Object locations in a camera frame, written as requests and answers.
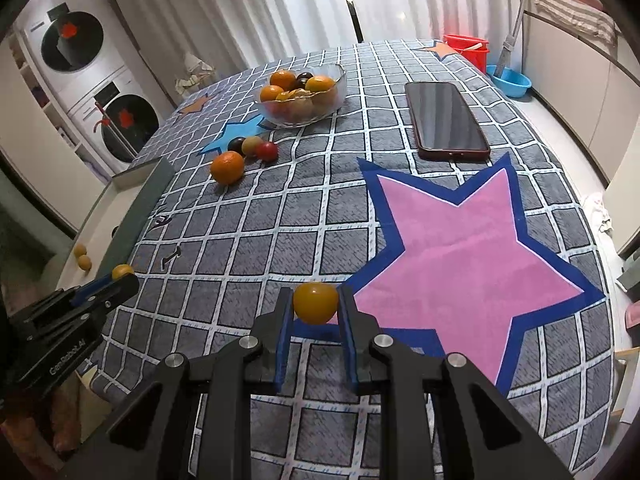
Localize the white tumble dryer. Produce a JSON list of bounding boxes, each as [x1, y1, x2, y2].
[[22, 2, 133, 107]]

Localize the white tray with green rim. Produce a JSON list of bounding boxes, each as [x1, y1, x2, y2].
[[55, 157, 176, 293]]

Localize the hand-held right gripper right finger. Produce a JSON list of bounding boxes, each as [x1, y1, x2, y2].
[[337, 285, 576, 480]]

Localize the glass bowl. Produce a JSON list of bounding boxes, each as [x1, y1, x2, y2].
[[258, 63, 347, 129]]

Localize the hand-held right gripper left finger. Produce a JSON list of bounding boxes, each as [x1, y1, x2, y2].
[[70, 287, 296, 480]]

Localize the white rag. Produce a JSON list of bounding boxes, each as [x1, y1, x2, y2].
[[585, 192, 614, 234]]

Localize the black pole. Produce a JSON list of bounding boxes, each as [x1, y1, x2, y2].
[[332, 0, 364, 44]]

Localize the white washing machine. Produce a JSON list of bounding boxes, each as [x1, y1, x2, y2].
[[67, 77, 163, 177]]

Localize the striped towel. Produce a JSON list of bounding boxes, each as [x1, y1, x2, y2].
[[532, 0, 616, 44]]

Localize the large orange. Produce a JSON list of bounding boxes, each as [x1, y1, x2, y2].
[[210, 151, 246, 184]]

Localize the black smartphone with red case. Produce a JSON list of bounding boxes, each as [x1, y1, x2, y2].
[[404, 81, 492, 162]]

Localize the white curtain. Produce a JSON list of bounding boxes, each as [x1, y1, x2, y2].
[[100, 0, 526, 106]]

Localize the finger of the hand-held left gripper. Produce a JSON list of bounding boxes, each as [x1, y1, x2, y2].
[[20, 275, 141, 351], [10, 274, 118, 328]]

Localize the white cabinet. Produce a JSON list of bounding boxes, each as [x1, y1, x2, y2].
[[520, 10, 640, 188]]

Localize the red bucket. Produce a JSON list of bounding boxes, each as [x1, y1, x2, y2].
[[443, 34, 490, 73]]

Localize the grey mop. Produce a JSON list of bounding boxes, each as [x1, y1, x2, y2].
[[496, 0, 532, 78]]

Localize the blue basin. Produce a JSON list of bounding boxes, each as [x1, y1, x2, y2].
[[486, 64, 532, 99]]

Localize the metal stand with white cloths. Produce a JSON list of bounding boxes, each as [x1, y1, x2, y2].
[[177, 52, 217, 97]]

